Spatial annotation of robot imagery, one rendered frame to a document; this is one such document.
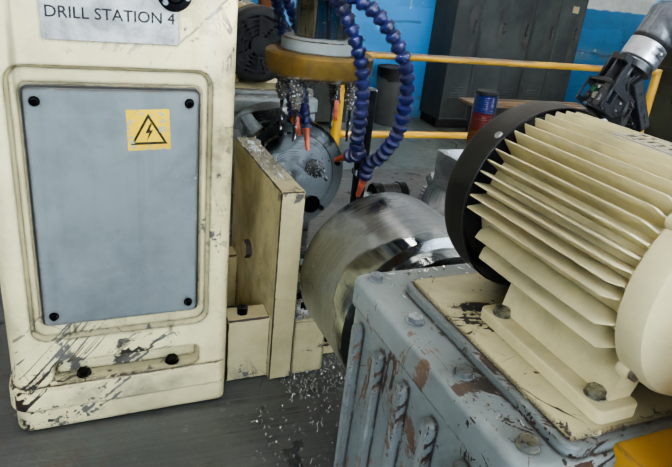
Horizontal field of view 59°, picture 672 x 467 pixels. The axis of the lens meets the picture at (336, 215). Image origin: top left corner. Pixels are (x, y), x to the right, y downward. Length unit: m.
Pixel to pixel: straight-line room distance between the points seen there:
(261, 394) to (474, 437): 0.59
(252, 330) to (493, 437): 0.60
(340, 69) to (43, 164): 0.44
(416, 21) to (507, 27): 0.95
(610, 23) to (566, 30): 1.12
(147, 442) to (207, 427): 0.09
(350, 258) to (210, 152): 0.23
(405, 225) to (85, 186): 0.41
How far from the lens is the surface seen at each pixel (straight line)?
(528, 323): 0.55
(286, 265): 0.94
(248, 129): 1.28
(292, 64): 0.94
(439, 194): 1.30
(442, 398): 0.52
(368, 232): 0.78
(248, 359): 1.04
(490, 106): 1.56
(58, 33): 0.76
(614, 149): 0.49
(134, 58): 0.77
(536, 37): 6.99
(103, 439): 0.98
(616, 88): 1.27
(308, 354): 1.06
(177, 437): 0.96
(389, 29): 0.81
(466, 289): 0.62
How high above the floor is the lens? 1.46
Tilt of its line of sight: 22 degrees down
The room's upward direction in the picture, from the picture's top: 6 degrees clockwise
